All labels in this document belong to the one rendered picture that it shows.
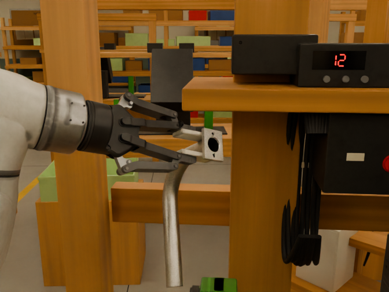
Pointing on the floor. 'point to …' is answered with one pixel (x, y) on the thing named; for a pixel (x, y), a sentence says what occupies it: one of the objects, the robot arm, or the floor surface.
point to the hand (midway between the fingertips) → (194, 146)
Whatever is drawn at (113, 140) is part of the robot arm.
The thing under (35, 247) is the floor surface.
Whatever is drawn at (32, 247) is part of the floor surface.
